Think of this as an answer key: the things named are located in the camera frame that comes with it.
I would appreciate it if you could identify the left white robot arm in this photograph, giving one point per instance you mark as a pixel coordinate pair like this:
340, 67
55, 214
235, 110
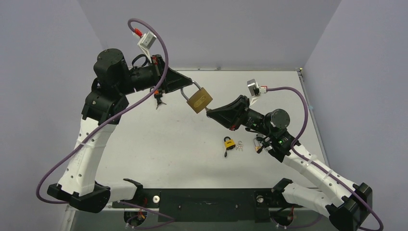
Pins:
101, 114

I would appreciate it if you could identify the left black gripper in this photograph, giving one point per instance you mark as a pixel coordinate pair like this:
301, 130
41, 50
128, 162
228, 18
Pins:
172, 79

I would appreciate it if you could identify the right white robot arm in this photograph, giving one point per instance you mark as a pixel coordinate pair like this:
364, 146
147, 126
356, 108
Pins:
345, 203

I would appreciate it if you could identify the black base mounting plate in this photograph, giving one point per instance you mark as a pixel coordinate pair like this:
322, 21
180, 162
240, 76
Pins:
209, 205

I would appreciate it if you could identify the silver keys on ring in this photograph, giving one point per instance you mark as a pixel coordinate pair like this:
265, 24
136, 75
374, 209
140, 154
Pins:
239, 146

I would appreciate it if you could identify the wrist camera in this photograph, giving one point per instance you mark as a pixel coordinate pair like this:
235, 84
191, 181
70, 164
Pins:
255, 90
146, 40

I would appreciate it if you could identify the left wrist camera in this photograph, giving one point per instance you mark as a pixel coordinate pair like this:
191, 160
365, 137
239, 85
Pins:
146, 40

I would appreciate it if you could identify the orange padlock with key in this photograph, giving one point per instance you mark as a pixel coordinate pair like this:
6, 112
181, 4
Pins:
158, 94

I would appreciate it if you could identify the small brass padlock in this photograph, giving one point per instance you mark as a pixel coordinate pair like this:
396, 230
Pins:
258, 146

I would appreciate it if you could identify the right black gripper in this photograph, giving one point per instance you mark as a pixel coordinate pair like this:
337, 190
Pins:
241, 111

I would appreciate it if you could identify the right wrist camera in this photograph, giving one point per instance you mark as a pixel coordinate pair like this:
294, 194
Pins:
255, 90

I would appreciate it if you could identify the yellow padlock with keys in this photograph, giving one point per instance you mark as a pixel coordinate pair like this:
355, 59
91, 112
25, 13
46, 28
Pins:
229, 145

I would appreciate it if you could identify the large brass padlock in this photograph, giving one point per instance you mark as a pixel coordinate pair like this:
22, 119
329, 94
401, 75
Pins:
200, 100

